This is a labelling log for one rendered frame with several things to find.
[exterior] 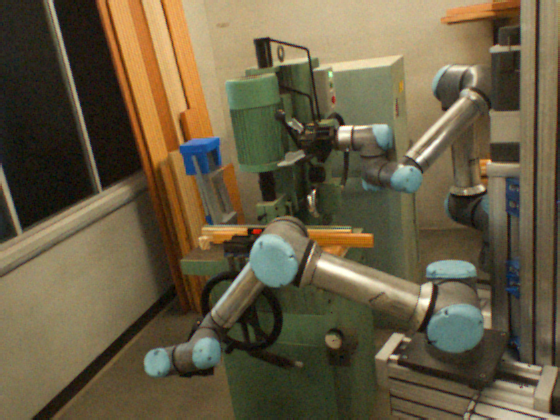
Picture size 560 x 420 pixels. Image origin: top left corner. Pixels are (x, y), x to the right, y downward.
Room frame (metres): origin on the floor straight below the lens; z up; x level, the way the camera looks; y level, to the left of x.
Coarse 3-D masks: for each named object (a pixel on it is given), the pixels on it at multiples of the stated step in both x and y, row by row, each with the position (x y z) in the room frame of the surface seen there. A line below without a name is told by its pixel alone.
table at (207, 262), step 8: (200, 248) 1.95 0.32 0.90; (216, 248) 1.92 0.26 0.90; (320, 248) 1.78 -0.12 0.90; (344, 248) 1.75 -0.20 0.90; (352, 248) 1.78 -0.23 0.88; (192, 256) 1.88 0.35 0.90; (200, 256) 1.87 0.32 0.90; (208, 256) 1.86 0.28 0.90; (216, 256) 1.84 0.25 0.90; (344, 256) 1.69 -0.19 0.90; (352, 256) 1.77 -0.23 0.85; (184, 264) 1.86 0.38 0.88; (192, 264) 1.84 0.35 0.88; (200, 264) 1.83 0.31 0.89; (208, 264) 1.81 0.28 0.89; (216, 264) 1.80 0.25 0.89; (184, 272) 1.86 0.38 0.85; (192, 272) 1.84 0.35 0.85; (200, 272) 1.83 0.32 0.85; (208, 272) 1.82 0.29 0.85; (216, 272) 1.80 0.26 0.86; (224, 288) 1.68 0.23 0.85; (272, 288) 1.64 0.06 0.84
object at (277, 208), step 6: (276, 198) 1.89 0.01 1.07; (282, 198) 1.90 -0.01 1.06; (258, 204) 1.85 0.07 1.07; (264, 204) 1.84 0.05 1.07; (270, 204) 1.83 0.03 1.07; (276, 204) 1.85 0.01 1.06; (282, 204) 1.89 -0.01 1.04; (258, 210) 1.85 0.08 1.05; (264, 210) 1.84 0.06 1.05; (270, 210) 1.83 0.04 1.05; (276, 210) 1.84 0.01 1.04; (282, 210) 1.88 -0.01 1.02; (288, 210) 1.94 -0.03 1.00; (264, 216) 1.84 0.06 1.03; (270, 216) 1.83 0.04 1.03; (276, 216) 1.83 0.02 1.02; (258, 222) 1.85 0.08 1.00; (264, 222) 1.84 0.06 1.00
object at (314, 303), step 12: (360, 228) 2.16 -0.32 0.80; (360, 252) 2.08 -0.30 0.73; (216, 288) 1.81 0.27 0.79; (216, 300) 1.81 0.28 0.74; (264, 300) 1.73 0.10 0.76; (288, 300) 1.69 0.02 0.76; (300, 300) 1.67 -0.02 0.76; (312, 300) 1.66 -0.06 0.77; (324, 300) 1.65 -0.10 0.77; (288, 312) 1.70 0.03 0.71; (300, 312) 1.68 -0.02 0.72; (312, 312) 1.66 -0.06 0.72; (324, 312) 1.64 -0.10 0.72
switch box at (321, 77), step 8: (320, 72) 2.06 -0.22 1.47; (328, 72) 2.09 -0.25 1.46; (320, 80) 2.06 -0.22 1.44; (328, 80) 2.08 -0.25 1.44; (312, 88) 2.08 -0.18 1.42; (320, 88) 2.07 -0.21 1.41; (328, 88) 2.07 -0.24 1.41; (320, 96) 2.07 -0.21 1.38; (328, 96) 2.06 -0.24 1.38; (320, 104) 2.07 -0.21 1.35; (328, 104) 2.06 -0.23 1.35; (336, 104) 2.14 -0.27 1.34; (320, 112) 2.07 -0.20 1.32; (328, 112) 2.06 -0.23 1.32
